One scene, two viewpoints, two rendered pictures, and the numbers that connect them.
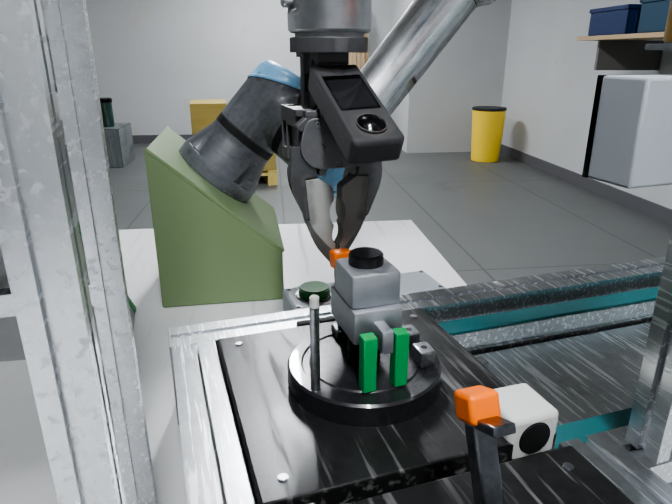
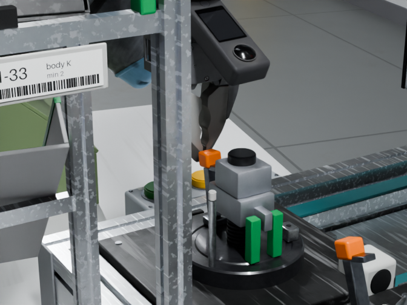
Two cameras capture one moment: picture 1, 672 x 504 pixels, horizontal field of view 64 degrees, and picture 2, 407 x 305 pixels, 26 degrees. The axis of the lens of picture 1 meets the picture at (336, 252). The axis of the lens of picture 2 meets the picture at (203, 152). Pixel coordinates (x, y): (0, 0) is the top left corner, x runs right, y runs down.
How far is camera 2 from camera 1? 48 cm
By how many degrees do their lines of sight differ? 12
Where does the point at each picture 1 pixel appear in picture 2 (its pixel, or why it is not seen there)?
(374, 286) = (253, 179)
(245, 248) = not seen: hidden behind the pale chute
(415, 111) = not seen: outside the picture
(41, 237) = (177, 167)
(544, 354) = (377, 228)
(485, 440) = (357, 268)
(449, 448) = (321, 295)
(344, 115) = (222, 46)
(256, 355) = (140, 250)
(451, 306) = (291, 193)
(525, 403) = not seen: hidden behind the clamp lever
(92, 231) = (79, 157)
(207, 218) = (16, 123)
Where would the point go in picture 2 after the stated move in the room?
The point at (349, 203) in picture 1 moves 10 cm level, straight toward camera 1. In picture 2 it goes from (214, 110) to (234, 141)
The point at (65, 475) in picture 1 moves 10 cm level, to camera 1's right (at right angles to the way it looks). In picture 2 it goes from (174, 285) to (303, 270)
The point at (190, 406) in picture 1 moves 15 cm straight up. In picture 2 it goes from (103, 294) to (97, 161)
